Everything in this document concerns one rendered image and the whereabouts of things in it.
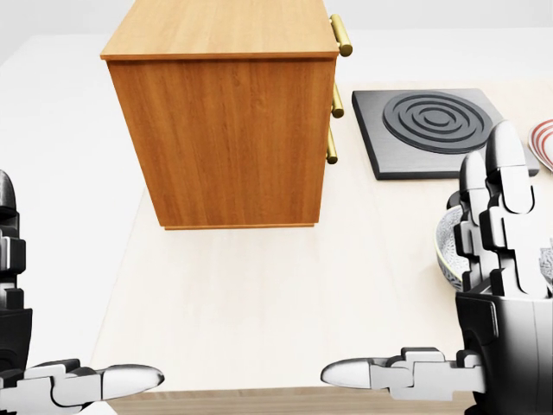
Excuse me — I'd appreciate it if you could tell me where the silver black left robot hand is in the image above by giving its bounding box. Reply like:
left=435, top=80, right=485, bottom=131
left=0, top=169, right=166, bottom=415

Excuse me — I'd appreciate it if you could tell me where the long brass drawer handle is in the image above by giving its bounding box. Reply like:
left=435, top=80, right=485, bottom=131
left=329, top=14, right=353, bottom=58

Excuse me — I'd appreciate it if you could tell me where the wooden cabinet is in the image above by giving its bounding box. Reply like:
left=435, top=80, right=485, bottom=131
left=99, top=0, right=340, bottom=231

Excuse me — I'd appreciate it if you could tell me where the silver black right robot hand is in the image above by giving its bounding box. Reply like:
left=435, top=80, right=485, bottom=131
left=321, top=119, right=553, bottom=415

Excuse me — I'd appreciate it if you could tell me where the patterned grey white bowl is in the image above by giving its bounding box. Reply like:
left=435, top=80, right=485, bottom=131
left=434, top=205, right=553, bottom=294

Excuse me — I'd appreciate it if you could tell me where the flat dark stove plate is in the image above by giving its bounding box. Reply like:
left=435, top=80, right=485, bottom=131
left=351, top=87, right=540, bottom=182

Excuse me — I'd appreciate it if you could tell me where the plate with red rings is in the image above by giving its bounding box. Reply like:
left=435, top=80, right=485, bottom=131
left=526, top=118, right=553, bottom=171

